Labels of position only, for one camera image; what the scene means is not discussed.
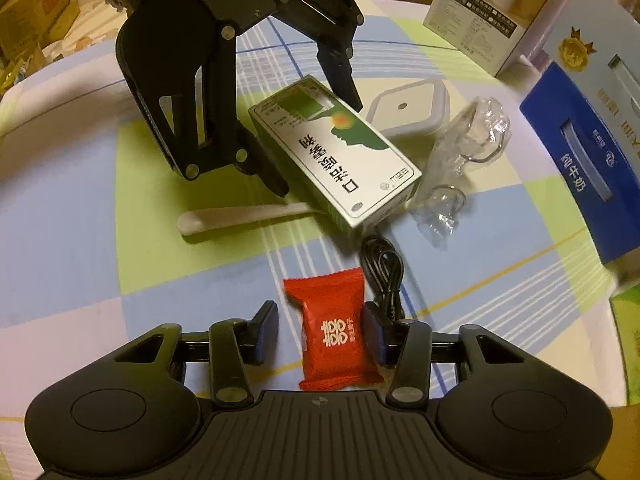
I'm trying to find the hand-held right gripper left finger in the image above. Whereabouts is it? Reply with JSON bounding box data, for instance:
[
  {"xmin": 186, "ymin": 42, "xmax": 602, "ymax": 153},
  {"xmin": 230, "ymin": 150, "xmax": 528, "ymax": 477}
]
[{"xmin": 114, "ymin": 301, "xmax": 279, "ymax": 408}]

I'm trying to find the dark blue milk box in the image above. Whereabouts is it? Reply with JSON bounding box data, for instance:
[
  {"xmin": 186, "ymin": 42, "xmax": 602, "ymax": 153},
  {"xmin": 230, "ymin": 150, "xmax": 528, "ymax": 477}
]
[{"xmin": 519, "ymin": 62, "xmax": 640, "ymax": 267}]

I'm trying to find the white plastic spoon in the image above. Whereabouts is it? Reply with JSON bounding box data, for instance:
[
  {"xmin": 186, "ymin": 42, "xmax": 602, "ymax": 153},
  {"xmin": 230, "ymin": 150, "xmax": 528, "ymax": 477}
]
[{"xmin": 177, "ymin": 201, "xmax": 314, "ymax": 237}]

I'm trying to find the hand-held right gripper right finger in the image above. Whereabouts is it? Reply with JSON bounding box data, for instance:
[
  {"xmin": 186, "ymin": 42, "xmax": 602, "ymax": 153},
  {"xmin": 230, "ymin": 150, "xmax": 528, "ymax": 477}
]
[{"xmin": 362, "ymin": 302, "xmax": 526, "ymax": 406}]

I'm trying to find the coiled black cable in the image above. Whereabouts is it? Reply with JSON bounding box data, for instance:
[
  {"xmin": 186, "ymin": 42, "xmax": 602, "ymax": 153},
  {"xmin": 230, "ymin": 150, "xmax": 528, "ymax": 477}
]
[{"xmin": 360, "ymin": 235, "xmax": 407, "ymax": 322}]

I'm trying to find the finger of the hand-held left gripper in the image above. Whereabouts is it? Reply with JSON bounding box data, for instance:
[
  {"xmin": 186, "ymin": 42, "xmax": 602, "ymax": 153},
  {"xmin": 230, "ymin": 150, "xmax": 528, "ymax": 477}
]
[
  {"xmin": 131, "ymin": 25, "xmax": 290, "ymax": 200},
  {"xmin": 270, "ymin": 0, "xmax": 365, "ymax": 112}
]

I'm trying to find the white product box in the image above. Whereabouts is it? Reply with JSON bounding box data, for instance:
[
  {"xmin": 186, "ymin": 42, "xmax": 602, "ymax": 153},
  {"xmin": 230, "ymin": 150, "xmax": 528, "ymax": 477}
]
[{"xmin": 422, "ymin": 0, "xmax": 567, "ymax": 77}]

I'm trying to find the cardboard box red print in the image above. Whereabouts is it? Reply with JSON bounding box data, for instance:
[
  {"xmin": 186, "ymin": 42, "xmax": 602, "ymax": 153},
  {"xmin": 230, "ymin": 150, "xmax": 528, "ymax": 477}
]
[{"xmin": 27, "ymin": 0, "xmax": 82, "ymax": 61}]

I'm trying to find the clear plastic pack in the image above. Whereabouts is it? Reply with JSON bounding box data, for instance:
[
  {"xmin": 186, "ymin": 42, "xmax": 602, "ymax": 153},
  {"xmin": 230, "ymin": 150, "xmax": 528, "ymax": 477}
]
[{"xmin": 407, "ymin": 97, "xmax": 512, "ymax": 249}]

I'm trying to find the light blue carton box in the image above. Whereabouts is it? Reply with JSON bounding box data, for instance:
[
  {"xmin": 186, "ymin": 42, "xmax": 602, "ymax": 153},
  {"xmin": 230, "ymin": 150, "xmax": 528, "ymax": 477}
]
[{"xmin": 542, "ymin": 0, "xmax": 640, "ymax": 111}]

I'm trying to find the white square night light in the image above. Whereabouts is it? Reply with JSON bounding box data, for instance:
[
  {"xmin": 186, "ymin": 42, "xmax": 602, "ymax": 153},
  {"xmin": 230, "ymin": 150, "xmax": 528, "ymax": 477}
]
[{"xmin": 365, "ymin": 77, "xmax": 452, "ymax": 137}]

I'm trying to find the checkered cloth desktop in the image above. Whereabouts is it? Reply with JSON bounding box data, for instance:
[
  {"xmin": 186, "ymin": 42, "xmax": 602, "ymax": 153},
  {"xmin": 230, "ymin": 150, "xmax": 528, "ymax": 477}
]
[{"xmin": 0, "ymin": 0, "xmax": 640, "ymax": 411}]

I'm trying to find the red candy packet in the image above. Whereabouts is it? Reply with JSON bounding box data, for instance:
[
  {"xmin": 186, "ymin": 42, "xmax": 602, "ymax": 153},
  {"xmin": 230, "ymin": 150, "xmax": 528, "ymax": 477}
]
[{"xmin": 282, "ymin": 267, "xmax": 384, "ymax": 392}]

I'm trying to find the green and white medicine box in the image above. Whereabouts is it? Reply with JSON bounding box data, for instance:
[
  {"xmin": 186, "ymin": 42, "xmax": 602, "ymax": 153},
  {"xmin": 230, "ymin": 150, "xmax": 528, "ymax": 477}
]
[{"xmin": 248, "ymin": 75, "xmax": 424, "ymax": 232}]

